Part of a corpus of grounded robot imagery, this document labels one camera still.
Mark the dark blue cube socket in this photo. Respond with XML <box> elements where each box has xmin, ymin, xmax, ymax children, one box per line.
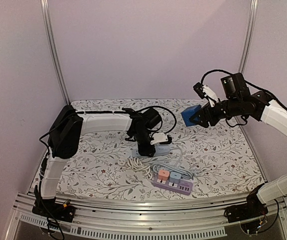
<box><xmin>180</xmin><ymin>104</ymin><xmax>201</xmax><ymax>127</ymax></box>

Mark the light blue power strip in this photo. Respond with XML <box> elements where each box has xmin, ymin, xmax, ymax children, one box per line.
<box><xmin>130</xmin><ymin>145</ymin><xmax>170</xmax><ymax>159</ymax></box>

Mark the pink plug adapter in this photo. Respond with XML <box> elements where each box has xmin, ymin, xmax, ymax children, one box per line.
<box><xmin>157</xmin><ymin>169</ymin><xmax>170</xmax><ymax>183</ymax></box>

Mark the light blue plug adapter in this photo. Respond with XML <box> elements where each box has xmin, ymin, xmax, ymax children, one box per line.
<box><xmin>169</xmin><ymin>171</ymin><xmax>182</xmax><ymax>184</ymax></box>

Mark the light blue cord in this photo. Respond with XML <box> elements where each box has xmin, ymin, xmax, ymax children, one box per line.
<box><xmin>151</xmin><ymin>146</ymin><xmax>199</xmax><ymax>180</ymax></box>

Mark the purple power strip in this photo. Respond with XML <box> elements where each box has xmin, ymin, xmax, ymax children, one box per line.
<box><xmin>151</xmin><ymin>177</ymin><xmax>193</xmax><ymax>196</ymax></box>

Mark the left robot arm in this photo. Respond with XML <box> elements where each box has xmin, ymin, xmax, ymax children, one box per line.
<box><xmin>34</xmin><ymin>105</ymin><xmax>162</xmax><ymax>217</ymax></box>

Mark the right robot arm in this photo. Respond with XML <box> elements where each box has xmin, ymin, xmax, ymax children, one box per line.
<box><xmin>189</xmin><ymin>70</ymin><xmax>287</xmax><ymax>218</ymax></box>

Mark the floral patterned table mat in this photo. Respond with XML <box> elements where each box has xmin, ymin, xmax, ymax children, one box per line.
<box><xmin>55</xmin><ymin>99</ymin><xmax>266</xmax><ymax>201</ymax></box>

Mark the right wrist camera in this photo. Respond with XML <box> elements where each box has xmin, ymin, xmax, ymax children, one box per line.
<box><xmin>193</xmin><ymin>82</ymin><xmax>219</xmax><ymax>107</ymax></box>

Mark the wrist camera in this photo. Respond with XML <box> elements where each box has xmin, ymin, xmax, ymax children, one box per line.
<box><xmin>193</xmin><ymin>82</ymin><xmax>219</xmax><ymax>107</ymax></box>
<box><xmin>150</xmin><ymin>132</ymin><xmax>173</xmax><ymax>145</ymax></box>

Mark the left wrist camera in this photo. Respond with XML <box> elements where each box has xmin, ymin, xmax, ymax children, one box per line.
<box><xmin>150</xmin><ymin>132</ymin><xmax>173</xmax><ymax>145</ymax></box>

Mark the white coiled power cord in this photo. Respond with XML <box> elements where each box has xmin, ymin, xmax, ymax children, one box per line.
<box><xmin>117</xmin><ymin>157</ymin><xmax>154</xmax><ymax>180</ymax></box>

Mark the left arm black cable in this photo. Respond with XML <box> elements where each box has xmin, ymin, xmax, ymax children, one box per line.
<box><xmin>38</xmin><ymin>106</ymin><xmax>178</xmax><ymax>151</ymax></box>

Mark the aluminium front rail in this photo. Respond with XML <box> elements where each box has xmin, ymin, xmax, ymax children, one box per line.
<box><xmin>4</xmin><ymin>192</ymin><xmax>287</xmax><ymax>240</ymax></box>

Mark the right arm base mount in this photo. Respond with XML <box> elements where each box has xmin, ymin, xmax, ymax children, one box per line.
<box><xmin>223</xmin><ymin>193</ymin><xmax>268</xmax><ymax>223</ymax></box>

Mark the right aluminium frame post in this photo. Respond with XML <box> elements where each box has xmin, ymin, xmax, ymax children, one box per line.
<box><xmin>238</xmin><ymin>0</ymin><xmax>259</xmax><ymax>74</ymax></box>

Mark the aluminium frame post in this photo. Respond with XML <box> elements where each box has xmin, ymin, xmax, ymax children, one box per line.
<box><xmin>40</xmin><ymin>0</ymin><xmax>71</xmax><ymax>105</ymax></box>
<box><xmin>238</xmin><ymin>0</ymin><xmax>259</xmax><ymax>74</ymax></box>

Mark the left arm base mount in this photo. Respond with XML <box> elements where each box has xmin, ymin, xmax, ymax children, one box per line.
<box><xmin>32</xmin><ymin>196</ymin><xmax>76</xmax><ymax>223</ymax></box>

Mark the left aluminium frame post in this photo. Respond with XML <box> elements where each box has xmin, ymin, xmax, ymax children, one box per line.
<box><xmin>40</xmin><ymin>0</ymin><xmax>71</xmax><ymax>105</ymax></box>

